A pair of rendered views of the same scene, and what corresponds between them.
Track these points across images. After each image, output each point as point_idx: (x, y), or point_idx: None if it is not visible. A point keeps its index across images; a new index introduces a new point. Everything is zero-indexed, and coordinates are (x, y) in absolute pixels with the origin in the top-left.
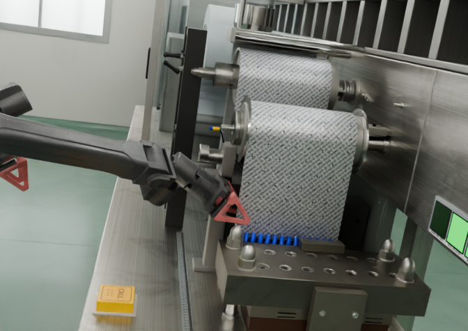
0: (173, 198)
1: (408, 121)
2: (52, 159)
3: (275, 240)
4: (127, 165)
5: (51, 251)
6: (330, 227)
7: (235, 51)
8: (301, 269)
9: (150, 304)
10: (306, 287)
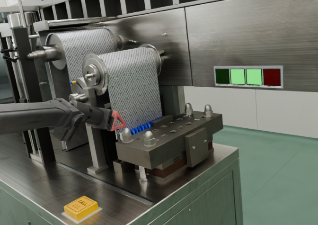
0: (43, 144)
1: (173, 40)
2: (22, 128)
3: (140, 128)
4: (61, 115)
5: None
6: (157, 111)
7: (42, 39)
8: (170, 132)
9: (100, 199)
10: (181, 138)
